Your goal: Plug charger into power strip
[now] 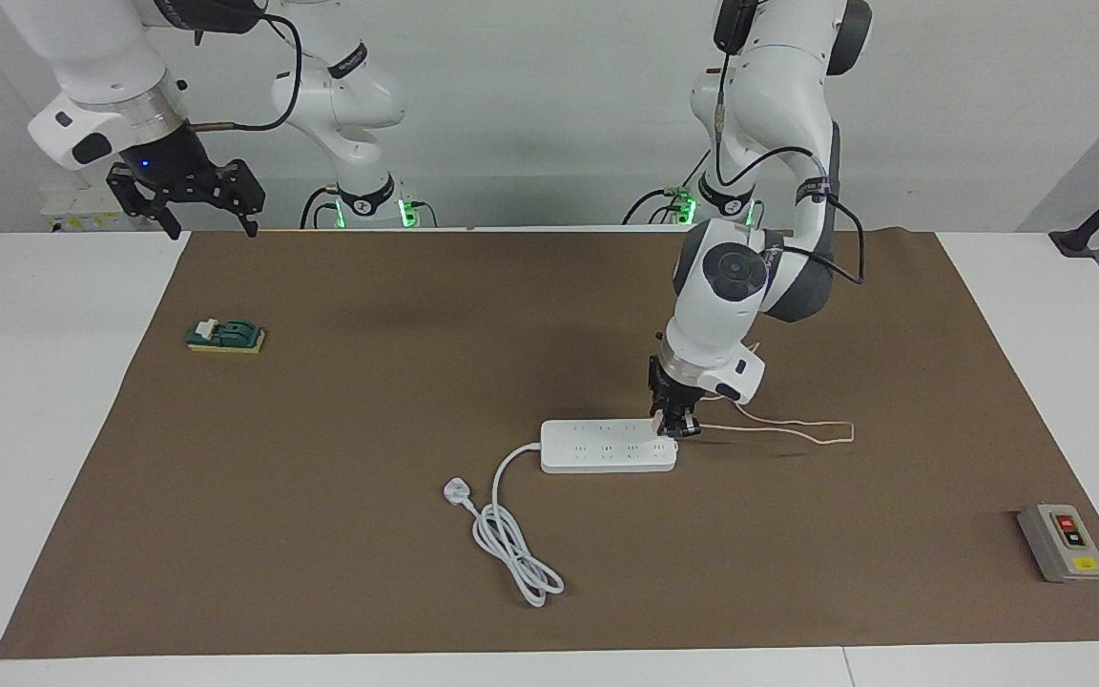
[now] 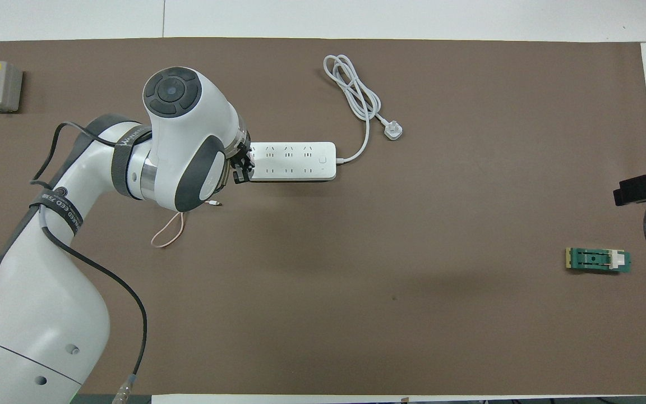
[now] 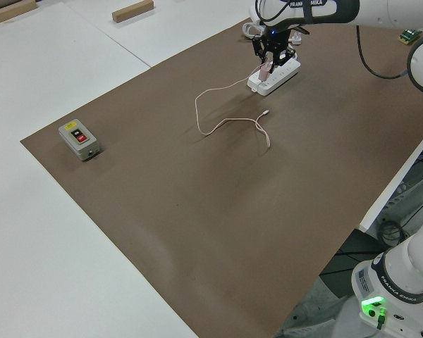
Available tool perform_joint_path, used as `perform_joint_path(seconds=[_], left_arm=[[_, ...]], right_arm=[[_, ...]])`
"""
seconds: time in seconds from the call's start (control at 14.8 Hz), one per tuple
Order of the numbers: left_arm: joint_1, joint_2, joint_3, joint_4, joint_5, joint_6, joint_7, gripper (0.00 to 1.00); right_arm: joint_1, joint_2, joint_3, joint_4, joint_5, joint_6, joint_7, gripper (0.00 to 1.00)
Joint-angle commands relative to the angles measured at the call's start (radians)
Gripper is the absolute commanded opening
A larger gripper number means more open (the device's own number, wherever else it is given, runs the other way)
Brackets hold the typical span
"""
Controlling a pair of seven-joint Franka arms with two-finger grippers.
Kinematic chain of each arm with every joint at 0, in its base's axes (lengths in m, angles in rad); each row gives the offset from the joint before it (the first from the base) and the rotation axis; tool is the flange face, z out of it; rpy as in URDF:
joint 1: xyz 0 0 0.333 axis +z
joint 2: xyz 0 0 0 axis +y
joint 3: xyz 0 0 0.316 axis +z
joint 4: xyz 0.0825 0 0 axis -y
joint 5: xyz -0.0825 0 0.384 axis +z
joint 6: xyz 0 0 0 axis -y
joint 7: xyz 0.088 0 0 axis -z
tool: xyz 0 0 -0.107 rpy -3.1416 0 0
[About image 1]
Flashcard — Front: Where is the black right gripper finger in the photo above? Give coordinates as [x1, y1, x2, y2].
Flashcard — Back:
[218, 160, 266, 238]
[107, 167, 183, 239]

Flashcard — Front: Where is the pink charging cable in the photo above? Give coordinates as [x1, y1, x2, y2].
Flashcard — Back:
[678, 401, 856, 447]

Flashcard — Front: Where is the white power strip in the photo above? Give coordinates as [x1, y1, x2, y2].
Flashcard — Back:
[540, 418, 680, 474]

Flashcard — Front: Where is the white box with yellow labels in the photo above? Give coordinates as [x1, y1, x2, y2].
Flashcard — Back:
[42, 186, 126, 233]

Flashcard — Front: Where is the brown table mat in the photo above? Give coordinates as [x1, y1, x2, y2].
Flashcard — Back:
[0, 229, 1099, 659]

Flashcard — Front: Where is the black base cable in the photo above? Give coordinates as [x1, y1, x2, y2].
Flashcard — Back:
[622, 148, 713, 226]
[300, 186, 341, 230]

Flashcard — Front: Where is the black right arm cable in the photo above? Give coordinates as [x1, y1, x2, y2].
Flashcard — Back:
[189, 14, 304, 132]

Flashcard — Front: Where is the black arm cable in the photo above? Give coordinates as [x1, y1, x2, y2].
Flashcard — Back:
[712, 0, 867, 287]
[189, 14, 304, 132]

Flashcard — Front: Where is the green knife switch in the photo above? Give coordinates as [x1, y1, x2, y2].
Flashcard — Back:
[186, 317, 266, 355]

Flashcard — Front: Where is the white power cord with plug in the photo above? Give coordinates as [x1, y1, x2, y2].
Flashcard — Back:
[443, 441, 566, 609]

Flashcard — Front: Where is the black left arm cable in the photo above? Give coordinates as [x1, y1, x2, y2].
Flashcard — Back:
[712, 0, 867, 287]

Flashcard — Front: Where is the grey switch box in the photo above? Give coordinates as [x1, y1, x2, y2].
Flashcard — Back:
[1017, 503, 1099, 584]

